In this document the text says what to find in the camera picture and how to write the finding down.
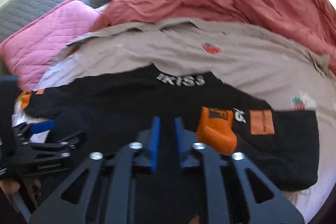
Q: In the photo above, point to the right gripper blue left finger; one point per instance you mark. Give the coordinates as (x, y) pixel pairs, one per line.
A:
(104, 186)

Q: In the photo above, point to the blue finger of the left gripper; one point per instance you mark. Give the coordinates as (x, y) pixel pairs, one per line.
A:
(40, 127)

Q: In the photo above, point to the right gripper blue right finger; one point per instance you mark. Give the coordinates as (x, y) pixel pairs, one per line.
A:
(232, 185)

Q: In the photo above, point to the black shirt with orange cuffs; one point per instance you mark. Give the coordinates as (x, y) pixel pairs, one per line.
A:
(112, 108)

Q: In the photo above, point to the person's left hand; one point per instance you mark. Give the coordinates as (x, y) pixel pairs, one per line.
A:
(10, 186)

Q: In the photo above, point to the pink quilted pillow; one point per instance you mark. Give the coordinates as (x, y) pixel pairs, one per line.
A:
(28, 52)

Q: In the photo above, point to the beige strawberry print bedsheet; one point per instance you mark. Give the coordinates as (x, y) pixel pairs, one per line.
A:
(264, 64)

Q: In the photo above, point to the red rumpled blanket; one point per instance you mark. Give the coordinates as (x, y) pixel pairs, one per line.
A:
(308, 22)

